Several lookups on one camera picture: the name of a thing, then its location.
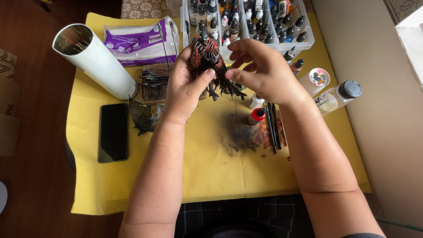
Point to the white window sill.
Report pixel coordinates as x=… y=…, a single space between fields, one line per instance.
x=411 y=43

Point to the white plastic pipe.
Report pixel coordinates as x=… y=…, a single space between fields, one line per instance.
x=99 y=62

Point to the red and black monster figurine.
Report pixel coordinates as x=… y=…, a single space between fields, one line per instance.
x=207 y=53

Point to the clear plastic organiser box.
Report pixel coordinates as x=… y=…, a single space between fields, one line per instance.
x=307 y=41

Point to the metal clip stick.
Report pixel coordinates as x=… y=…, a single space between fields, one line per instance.
x=174 y=38
x=163 y=46

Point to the white paint-stained palette cup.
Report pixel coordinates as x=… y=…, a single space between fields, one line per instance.
x=314 y=82

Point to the brown cardboard box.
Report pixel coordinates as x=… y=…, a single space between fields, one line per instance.
x=8 y=99

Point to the corrugated cardboard block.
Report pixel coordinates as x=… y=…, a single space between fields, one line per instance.
x=155 y=92

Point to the black miniature wing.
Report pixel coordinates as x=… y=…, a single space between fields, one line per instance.
x=143 y=115

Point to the floral lace tablecloth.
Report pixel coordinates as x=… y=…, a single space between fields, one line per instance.
x=145 y=8

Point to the clear bottle with black cap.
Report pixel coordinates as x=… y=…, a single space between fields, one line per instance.
x=337 y=97

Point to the black clip stick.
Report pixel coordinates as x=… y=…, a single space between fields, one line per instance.
x=188 y=31

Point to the black smartphone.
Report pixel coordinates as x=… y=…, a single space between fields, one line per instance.
x=113 y=132

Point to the white dropper bottle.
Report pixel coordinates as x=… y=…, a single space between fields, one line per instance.
x=255 y=101

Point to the group of dropper paint bottles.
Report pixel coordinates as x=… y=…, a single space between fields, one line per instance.
x=261 y=23

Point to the person's right hand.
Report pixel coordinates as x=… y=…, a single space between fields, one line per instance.
x=271 y=72

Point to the black paint brush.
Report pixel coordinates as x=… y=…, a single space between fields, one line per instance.
x=271 y=132
x=273 y=122
x=277 y=129

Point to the brown dropper paint bottle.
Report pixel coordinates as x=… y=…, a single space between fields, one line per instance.
x=296 y=66

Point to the leaf pattern curtain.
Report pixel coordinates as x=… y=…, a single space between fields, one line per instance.
x=403 y=8

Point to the person's left hand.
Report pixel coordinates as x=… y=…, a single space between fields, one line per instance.
x=180 y=89

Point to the tissue pack with purple label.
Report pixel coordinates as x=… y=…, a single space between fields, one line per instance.
x=138 y=43

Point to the grey dropper paint bottle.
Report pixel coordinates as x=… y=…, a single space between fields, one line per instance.
x=289 y=54

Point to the dark plaid shorts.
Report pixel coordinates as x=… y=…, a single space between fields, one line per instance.
x=244 y=215

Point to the yellow paper sheet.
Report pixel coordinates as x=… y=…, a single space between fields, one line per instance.
x=211 y=165

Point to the black spiky miniature parts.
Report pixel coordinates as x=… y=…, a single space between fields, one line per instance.
x=153 y=79

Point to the red dropper paint bottle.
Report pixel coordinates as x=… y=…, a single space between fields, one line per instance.
x=256 y=116

